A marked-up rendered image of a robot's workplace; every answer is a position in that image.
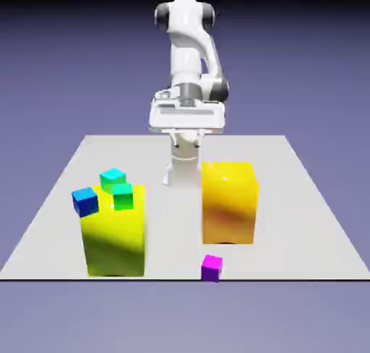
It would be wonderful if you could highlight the small green cube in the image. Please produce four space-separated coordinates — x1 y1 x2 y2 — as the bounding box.
111 183 134 212

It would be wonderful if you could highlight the large yellow box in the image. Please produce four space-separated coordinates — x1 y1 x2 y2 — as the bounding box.
79 184 147 278

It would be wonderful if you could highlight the small magenta cube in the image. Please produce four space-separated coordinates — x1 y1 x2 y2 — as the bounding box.
200 253 224 283

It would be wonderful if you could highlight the small blue cube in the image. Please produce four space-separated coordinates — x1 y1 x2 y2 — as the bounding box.
71 186 100 219

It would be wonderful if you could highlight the large orange box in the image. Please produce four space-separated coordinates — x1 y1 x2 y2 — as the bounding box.
201 161 259 245

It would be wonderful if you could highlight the small cyan cube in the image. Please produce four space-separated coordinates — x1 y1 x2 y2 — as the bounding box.
99 167 127 196

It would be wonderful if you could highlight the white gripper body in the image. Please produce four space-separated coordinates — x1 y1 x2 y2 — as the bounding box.
148 98 227 135

